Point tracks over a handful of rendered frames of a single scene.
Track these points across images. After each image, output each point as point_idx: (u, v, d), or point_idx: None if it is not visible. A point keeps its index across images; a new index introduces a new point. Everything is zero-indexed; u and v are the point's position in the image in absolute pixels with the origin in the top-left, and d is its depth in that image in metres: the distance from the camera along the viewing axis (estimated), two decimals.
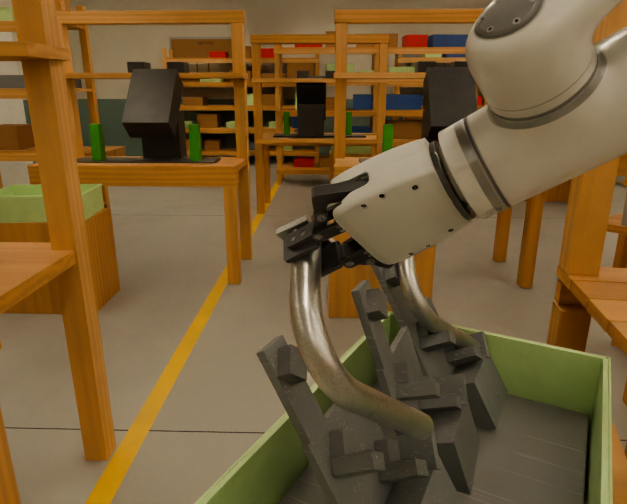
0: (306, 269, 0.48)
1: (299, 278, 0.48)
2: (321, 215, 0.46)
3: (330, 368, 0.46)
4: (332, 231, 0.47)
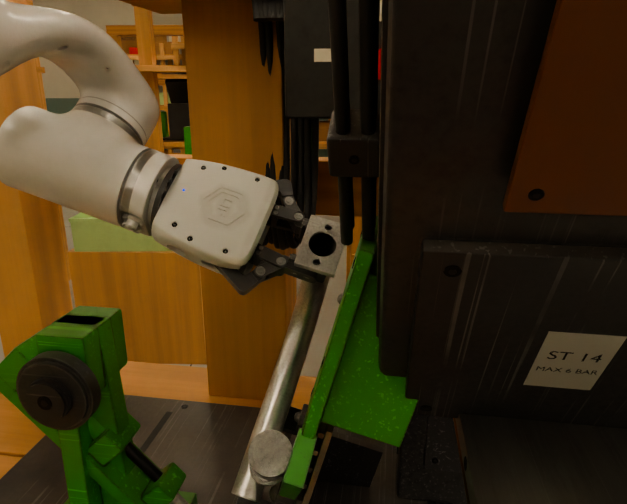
0: (312, 253, 0.54)
1: (318, 256, 0.55)
2: (286, 205, 0.54)
3: None
4: (281, 223, 0.53)
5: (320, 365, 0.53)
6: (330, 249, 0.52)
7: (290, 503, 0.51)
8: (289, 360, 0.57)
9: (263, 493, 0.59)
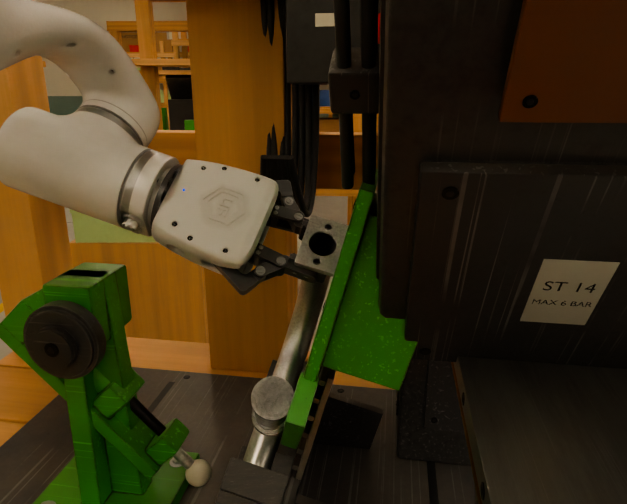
0: None
1: None
2: (286, 205, 0.54)
3: None
4: (281, 223, 0.53)
5: None
6: (330, 249, 0.52)
7: (292, 455, 0.52)
8: (289, 361, 0.57)
9: None
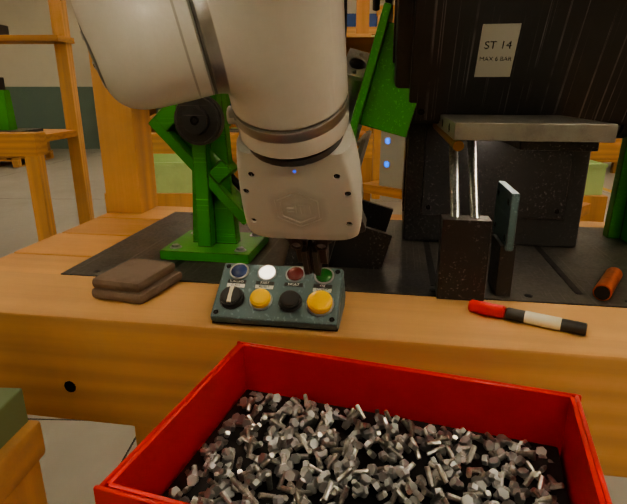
0: None
1: None
2: None
3: None
4: None
5: None
6: None
7: None
8: None
9: None
